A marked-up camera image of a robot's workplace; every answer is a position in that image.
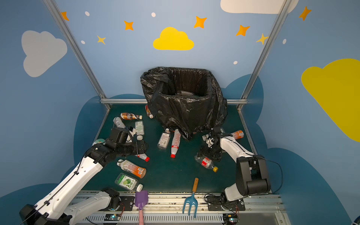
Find red label yellow cap bottle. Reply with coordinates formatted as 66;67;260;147
195;156;218;173

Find clear bottle red cap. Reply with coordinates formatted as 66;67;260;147
137;153;150;162

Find orange juice bottle white cap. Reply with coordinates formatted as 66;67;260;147
117;159;147;179

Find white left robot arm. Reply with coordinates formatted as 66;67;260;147
19;140;149;225

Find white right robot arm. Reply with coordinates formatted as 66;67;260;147
195;127;271;202

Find black bin bag bin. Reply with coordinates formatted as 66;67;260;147
140;67;228;141

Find green white lidded can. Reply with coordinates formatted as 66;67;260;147
92;138;105;146

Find clear bottle green white label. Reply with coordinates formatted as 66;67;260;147
202;134;210;142

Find white red label bottle upright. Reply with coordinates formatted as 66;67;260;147
171;129;182;158

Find lime label clear bottle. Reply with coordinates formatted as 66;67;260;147
114;173;143;192

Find brown label bottle lying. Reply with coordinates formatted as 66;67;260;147
120;112;143;121

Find small clear white label bottle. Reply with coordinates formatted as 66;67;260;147
135;121;144;141

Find clear flat white label bottle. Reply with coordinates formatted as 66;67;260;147
157;128;171;150

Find brown tea bottle back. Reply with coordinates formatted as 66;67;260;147
145;105;154;119

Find aluminium back frame rail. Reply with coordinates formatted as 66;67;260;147
100;98;148;105

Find blue garden fork wooden handle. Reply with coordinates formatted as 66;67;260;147
182;178;199;218

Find purple shovel pink handle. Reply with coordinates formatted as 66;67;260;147
135;190;148;225

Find left aluminium frame post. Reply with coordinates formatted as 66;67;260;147
43;0;107;98

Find aluminium frame post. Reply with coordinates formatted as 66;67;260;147
241;0;292;100
43;0;107;98

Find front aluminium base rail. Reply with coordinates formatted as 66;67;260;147
65;191;291;225

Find right aluminium frame post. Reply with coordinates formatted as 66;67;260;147
241;0;292;100

